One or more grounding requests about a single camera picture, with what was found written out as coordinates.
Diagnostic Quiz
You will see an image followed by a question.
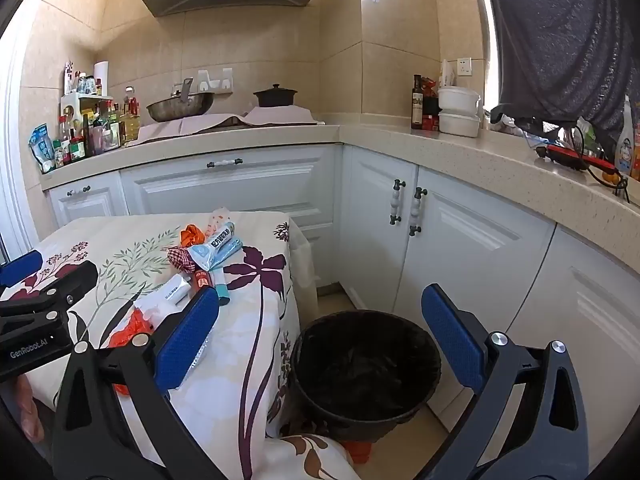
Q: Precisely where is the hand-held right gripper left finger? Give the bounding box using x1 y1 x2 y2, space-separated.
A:
52 287 222 480

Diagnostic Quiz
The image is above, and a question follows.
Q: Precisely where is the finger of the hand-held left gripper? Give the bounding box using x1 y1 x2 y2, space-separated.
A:
0 260 99 334
0 251 44 295

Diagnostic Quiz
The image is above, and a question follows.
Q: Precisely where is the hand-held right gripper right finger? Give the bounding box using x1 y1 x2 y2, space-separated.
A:
421 284 591 480

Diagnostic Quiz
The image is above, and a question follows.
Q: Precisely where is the white plastic bag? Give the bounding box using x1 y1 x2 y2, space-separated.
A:
132 290 174 332

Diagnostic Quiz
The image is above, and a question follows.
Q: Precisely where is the small white carton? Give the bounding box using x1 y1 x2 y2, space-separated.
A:
160 274 194 307

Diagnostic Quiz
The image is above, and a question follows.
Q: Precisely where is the orange plastic bag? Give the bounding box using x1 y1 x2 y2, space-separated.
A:
107 309 154 396

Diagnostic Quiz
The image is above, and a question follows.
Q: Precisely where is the white strip with teal ends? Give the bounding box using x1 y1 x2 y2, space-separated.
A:
214 270 232 307

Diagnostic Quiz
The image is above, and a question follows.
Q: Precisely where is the red checked ribbon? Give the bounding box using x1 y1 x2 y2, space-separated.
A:
167 246 199 274

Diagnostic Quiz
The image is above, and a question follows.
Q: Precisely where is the black trash bin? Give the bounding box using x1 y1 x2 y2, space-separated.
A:
290 310 443 443

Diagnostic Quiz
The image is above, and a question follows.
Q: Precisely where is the orange wrapper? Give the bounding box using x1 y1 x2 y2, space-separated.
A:
180 225 207 249

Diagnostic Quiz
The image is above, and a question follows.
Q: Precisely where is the person's left hand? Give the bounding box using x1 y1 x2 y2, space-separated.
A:
17 375 48 442

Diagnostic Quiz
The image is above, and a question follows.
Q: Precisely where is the floral tablecloth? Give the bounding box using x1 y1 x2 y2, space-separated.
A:
15 210 361 480

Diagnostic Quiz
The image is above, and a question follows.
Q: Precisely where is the white cabinet door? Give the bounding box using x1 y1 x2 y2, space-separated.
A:
400 167 556 432
515 225 640 462
50 185 129 229
345 147 419 312
120 146 344 287

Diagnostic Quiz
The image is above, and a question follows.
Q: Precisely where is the blue snack packet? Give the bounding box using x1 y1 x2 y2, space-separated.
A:
28 125 56 175

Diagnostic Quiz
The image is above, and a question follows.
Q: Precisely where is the orange plastic piece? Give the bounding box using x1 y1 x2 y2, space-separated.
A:
345 440 374 464

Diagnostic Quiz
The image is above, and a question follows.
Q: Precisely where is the cluster of condiment bottles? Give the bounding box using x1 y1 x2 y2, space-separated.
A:
52 62 143 167

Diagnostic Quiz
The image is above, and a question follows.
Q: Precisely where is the yellow cooking oil jug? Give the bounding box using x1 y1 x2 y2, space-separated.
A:
121 95 143 142

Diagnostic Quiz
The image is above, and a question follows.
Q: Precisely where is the white spice shelf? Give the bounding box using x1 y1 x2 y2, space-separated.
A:
60 91 118 156

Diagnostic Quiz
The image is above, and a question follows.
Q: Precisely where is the pink stove cover cloth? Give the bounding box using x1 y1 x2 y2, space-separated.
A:
244 105 325 126
137 114 247 144

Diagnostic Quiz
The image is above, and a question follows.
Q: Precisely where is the metal wok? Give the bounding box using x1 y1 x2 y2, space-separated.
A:
146 91 216 124

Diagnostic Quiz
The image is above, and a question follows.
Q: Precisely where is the red black power strip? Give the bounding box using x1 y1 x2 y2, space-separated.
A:
535 142 619 174

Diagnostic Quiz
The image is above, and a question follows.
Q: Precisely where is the dark glass bottle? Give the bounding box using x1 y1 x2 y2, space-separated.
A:
411 74 425 130

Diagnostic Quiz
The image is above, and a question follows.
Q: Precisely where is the red snack bag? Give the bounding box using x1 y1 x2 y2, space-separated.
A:
421 76 441 112

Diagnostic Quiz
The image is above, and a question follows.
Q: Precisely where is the white spray bottle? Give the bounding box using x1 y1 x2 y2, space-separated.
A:
615 95 636 176

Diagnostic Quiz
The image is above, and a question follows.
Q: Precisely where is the black lidded pot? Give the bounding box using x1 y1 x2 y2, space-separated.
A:
253 84 299 108

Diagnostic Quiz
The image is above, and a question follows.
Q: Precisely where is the dark curtain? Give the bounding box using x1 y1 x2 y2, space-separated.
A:
480 0 640 142

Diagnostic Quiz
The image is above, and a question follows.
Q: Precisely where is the white door frame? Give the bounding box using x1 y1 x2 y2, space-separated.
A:
0 25 51 263

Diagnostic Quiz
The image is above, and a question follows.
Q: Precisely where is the white wall utensil holder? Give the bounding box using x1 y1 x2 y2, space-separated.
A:
197 67 235 93

